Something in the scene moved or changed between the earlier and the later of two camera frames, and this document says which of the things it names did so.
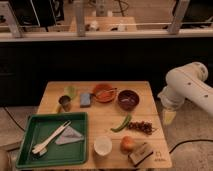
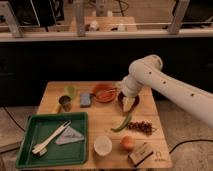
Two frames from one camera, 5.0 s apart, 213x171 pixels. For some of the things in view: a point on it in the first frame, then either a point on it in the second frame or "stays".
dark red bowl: x=128 y=99 stays
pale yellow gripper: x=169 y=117 → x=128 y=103
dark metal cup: x=65 y=102 stays
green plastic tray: x=38 y=126 stays
